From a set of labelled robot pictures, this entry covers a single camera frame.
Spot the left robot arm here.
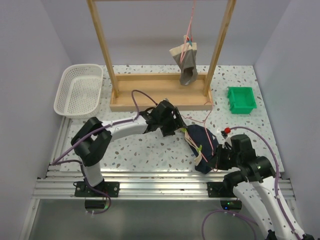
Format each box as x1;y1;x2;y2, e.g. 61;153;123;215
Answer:
71;100;187;197

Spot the pink hanger on rack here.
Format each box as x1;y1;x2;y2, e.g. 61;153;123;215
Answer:
180;0;197;63

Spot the pink wire hanger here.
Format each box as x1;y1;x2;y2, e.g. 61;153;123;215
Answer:
182;100;221;173

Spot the aluminium rail base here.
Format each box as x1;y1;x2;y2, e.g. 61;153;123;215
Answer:
32;117;298;201

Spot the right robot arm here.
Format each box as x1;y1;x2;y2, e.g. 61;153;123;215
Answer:
211;130;313;240

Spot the green plastic bin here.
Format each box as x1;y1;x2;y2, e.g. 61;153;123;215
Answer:
227;87;257;114

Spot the white plastic basket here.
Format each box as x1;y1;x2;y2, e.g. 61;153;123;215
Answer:
53;64;104;119

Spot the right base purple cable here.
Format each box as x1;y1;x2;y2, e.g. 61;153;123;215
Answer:
201;209;258;240

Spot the navy blue underwear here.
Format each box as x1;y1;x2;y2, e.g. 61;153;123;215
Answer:
184;124;224;175

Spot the wooden clothes rack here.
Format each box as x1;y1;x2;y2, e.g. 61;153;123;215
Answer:
87;0;236;112

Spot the grey beige underwear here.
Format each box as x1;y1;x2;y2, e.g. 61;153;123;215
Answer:
169;42;198;86

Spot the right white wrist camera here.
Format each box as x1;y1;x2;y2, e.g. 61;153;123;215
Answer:
221;127;233;149

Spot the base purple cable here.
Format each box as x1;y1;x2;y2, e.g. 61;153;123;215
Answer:
72;159;112;216
201;209;258;240

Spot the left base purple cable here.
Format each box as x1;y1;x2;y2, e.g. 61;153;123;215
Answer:
72;159;112;216

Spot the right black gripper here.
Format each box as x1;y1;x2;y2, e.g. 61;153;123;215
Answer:
206;143;242;170

